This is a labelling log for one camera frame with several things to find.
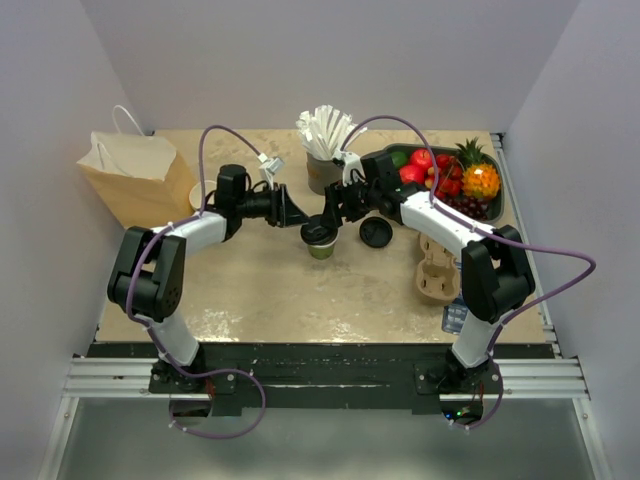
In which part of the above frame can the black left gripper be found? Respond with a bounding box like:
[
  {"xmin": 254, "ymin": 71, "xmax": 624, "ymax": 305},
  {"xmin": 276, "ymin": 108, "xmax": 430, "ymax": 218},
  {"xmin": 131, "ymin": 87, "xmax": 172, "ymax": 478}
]
[{"xmin": 237, "ymin": 182, "xmax": 311, "ymax": 228}]

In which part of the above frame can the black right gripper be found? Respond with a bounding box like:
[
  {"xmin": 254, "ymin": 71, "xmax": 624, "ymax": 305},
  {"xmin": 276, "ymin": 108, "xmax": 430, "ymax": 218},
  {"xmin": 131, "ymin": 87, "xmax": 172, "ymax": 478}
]
[{"xmin": 320, "ymin": 175, "xmax": 380, "ymax": 229}]

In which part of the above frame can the green paper coffee cup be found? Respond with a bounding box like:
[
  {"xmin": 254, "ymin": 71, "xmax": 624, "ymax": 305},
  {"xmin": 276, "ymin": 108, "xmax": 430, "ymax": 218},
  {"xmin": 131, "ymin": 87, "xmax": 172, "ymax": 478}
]
[{"xmin": 307, "ymin": 236, "xmax": 338, "ymax": 260}]

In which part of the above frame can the black coffee cup lid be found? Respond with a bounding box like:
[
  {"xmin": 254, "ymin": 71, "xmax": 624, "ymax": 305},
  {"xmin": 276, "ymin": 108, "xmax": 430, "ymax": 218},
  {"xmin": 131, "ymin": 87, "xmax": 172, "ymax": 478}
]
[{"xmin": 359, "ymin": 217, "xmax": 393, "ymax": 249}]

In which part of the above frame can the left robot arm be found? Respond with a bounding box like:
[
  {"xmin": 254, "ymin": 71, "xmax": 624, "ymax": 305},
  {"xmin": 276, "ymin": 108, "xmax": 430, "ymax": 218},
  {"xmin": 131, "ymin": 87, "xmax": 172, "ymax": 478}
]
[{"xmin": 107, "ymin": 164, "xmax": 309, "ymax": 392}]

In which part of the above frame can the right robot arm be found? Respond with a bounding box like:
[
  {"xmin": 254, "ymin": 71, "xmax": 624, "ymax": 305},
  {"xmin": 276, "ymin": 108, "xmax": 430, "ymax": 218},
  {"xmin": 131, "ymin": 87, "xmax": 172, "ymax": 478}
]
[{"xmin": 320, "ymin": 152, "xmax": 535, "ymax": 393}]

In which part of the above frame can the blue razor blister pack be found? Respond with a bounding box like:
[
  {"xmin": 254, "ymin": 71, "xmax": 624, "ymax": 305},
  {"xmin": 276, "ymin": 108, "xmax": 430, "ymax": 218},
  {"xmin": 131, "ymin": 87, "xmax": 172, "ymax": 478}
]
[{"xmin": 441, "ymin": 295, "xmax": 469, "ymax": 335}]

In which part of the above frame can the grey straw holder cup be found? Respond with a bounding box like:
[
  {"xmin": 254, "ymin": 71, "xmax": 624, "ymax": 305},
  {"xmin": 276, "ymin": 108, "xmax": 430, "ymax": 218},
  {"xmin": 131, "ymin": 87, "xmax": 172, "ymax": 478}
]
[{"xmin": 306, "ymin": 153, "xmax": 343, "ymax": 196}]

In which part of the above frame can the white wrapped straws bundle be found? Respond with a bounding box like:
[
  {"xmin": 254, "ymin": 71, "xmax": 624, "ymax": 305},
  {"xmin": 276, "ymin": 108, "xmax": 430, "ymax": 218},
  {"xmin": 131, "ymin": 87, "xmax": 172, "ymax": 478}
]
[{"xmin": 296, "ymin": 105, "xmax": 368, "ymax": 161}]

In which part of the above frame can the red apple front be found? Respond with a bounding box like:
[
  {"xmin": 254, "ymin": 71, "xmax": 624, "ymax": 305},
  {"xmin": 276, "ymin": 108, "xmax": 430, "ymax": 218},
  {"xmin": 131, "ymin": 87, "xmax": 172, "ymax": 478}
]
[{"xmin": 398, "ymin": 164, "xmax": 426, "ymax": 185}]

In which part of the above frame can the green lime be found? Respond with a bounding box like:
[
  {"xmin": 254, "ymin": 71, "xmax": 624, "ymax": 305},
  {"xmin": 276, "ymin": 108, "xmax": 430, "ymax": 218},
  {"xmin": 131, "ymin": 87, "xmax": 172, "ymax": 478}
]
[{"xmin": 391, "ymin": 151, "xmax": 409, "ymax": 170}]

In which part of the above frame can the red apple with stem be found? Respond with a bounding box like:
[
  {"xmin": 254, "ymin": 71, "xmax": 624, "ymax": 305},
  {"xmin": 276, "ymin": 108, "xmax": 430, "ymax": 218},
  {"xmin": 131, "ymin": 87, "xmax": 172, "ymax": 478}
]
[{"xmin": 409, "ymin": 149, "xmax": 434, "ymax": 170}]

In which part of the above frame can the brown pulp cup carrier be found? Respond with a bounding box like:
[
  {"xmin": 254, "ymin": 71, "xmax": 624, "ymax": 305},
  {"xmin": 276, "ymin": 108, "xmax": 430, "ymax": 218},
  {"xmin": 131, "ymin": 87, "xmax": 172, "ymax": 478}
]
[{"xmin": 414, "ymin": 233, "xmax": 461, "ymax": 307}]

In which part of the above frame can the dark purple grape bunch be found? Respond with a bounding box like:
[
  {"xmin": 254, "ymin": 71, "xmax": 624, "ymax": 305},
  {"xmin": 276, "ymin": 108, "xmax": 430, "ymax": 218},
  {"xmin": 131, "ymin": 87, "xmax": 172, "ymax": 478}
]
[{"xmin": 444, "ymin": 196, "xmax": 489, "ymax": 221}]

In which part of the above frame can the small orange pineapple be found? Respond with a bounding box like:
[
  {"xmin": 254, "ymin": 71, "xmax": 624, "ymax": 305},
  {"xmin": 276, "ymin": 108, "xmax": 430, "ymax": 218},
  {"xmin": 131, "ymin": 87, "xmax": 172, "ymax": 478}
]
[{"xmin": 456, "ymin": 137, "xmax": 501, "ymax": 202}]

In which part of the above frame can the brown paper bag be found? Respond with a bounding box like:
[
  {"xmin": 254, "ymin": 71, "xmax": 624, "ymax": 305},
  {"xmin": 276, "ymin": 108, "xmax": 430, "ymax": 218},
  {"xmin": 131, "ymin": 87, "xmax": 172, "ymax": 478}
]
[{"xmin": 77, "ymin": 131, "xmax": 197, "ymax": 228}]

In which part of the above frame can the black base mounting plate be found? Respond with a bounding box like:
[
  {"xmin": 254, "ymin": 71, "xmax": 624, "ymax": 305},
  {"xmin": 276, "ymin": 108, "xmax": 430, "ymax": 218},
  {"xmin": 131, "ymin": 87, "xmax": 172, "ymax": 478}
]
[{"xmin": 75, "ymin": 342, "xmax": 554, "ymax": 416}]

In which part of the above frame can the grey fruit tray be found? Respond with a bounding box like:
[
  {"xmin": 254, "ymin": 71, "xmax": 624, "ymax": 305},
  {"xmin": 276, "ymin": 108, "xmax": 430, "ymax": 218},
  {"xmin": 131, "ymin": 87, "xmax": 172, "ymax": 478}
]
[{"xmin": 385, "ymin": 144, "xmax": 503, "ymax": 222}]

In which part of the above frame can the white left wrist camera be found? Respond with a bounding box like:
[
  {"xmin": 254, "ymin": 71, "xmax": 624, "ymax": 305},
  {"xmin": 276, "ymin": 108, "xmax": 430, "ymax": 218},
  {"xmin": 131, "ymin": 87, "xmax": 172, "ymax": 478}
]
[{"xmin": 257, "ymin": 153, "xmax": 284, "ymax": 189}]

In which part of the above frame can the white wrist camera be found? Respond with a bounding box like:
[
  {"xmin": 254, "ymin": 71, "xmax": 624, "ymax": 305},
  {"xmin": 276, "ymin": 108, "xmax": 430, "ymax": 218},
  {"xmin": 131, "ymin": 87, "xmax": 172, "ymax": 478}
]
[
  {"xmin": 332, "ymin": 150, "xmax": 364, "ymax": 185},
  {"xmin": 257, "ymin": 153, "xmax": 284, "ymax": 189}
]

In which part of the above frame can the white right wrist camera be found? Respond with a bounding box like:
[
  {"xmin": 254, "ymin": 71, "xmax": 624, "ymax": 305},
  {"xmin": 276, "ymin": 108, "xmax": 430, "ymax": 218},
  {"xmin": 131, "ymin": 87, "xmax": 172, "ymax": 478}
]
[{"xmin": 332, "ymin": 150, "xmax": 364, "ymax": 185}]

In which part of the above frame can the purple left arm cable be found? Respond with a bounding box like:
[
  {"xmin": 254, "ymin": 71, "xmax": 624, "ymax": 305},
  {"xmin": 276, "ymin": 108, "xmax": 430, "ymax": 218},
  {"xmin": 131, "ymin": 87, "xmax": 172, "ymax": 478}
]
[{"xmin": 125, "ymin": 124, "xmax": 268, "ymax": 440}]

